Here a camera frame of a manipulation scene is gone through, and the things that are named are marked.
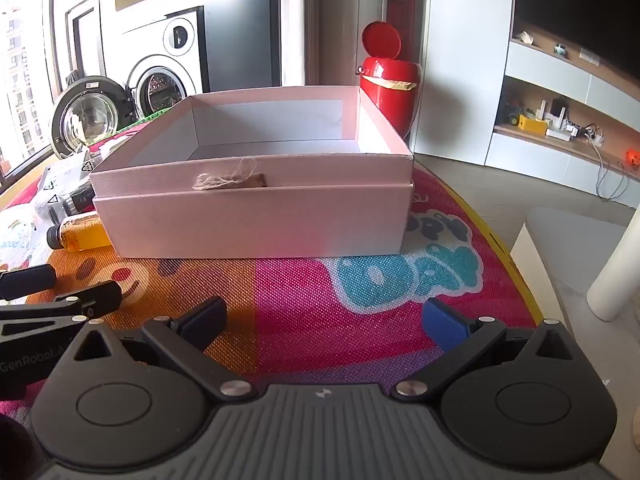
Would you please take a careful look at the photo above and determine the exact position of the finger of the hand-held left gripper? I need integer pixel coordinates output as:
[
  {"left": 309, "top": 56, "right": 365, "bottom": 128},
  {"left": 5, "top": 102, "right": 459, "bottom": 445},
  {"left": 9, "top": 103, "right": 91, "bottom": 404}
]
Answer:
[
  {"left": 0, "top": 280, "right": 123, "bottom": 346},
  {"left": 0, "top": 264, "right": 57, "bottom": 302}
]

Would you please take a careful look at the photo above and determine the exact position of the white low table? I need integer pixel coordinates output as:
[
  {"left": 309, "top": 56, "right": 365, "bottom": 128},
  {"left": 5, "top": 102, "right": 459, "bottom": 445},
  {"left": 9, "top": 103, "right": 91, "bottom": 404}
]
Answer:
[{"left": 509, "top": 206, "right": 628, "bottom": 322}]

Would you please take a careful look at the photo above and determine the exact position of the white cylinder post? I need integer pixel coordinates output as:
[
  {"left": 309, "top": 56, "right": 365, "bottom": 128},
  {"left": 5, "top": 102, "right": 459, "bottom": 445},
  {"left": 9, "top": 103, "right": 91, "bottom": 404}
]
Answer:
[{"left": 587, "top": 210, "right": 640, "bottom": 323}]

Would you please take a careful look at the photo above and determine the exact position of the amber liquid bottle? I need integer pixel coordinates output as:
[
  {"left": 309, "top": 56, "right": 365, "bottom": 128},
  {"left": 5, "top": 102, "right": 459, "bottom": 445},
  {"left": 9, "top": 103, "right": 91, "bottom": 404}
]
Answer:
[{"left": 46, "top": 211, "right": 113, "bottom": 253}]

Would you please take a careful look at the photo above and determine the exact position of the yellow toy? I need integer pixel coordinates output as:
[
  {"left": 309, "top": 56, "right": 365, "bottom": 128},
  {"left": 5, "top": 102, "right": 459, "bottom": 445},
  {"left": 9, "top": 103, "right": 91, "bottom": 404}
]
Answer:
[{"left": 517, "top": 115, "right": 548, "bottom": 135}]

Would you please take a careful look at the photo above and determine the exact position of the red trash bin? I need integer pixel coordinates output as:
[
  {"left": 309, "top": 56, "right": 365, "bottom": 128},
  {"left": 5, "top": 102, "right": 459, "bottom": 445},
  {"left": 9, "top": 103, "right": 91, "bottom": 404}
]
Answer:
[{"left": 356, "top": 20, "right": 421, "bottom": 136}]

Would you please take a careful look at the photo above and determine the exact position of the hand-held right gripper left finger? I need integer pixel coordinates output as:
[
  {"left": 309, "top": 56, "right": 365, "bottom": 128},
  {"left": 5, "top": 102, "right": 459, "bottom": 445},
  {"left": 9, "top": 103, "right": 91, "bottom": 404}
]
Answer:
[{"left": 72, "top": 296, "right": 253, "bottom": 403}]

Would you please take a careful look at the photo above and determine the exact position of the stacked white dryer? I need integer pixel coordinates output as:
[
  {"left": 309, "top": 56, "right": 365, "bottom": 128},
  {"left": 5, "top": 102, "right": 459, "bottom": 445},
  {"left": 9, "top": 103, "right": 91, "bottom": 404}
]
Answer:
[{"left": 120, "top": 5, "right": 206, "bottom": 91}]

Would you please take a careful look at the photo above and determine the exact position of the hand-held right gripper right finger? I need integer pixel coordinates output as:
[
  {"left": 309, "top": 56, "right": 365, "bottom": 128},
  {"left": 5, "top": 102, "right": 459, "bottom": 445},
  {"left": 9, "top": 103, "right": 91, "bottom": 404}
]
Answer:
[{"left": 391, "top": 297, "right": 573, "bottom": 402}]

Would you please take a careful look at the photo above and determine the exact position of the pink cardboard box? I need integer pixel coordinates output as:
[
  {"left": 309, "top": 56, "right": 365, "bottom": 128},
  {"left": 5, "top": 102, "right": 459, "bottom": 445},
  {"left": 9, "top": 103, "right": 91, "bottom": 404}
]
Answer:
[{"left": 89, "top": 85, "right": 416, "bottom": 260}]

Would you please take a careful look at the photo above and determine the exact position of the white cable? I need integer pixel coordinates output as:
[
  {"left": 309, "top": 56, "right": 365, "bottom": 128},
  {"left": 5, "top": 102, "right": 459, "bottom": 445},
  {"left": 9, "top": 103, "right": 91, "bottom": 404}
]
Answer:
[{"left": 585, "top": 124, "right": 632, "bottom": 202}]

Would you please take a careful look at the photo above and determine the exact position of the front-load washing machine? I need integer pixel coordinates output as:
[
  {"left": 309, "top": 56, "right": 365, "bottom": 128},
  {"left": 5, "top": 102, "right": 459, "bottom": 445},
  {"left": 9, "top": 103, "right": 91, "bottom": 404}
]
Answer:
[{"left": 52, "top": 52, "right": 203, "bottom": 161}]

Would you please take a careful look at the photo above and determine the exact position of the white shelf unit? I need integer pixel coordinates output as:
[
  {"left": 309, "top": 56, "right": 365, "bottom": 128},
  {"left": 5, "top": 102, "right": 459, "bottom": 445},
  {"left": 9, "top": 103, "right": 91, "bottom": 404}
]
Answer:
[{"left": 492, "top": 20, "right": 640, "bottom": 208}]

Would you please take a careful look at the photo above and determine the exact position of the clear plastic bag black part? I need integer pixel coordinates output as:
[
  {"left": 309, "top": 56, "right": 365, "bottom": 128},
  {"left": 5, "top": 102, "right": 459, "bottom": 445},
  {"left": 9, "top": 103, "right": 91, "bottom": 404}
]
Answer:
[{"left": 35, "top": 135, "right": 126, "bottom": 221}]

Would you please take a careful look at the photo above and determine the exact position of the colourful cartoon play mat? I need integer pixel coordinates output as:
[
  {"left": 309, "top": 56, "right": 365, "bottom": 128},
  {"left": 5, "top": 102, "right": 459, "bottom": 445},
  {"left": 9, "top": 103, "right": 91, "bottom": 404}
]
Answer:
[{"left": 0, "top": 110, "right": 543, "bottom": 396}]

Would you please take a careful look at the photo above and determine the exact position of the red wall hanging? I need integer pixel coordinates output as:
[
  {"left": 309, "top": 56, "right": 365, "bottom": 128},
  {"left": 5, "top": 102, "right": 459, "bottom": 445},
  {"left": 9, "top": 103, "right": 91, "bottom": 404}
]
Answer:
[{"left": 387, "top": 0, "right": 417, "bottom": 61}]

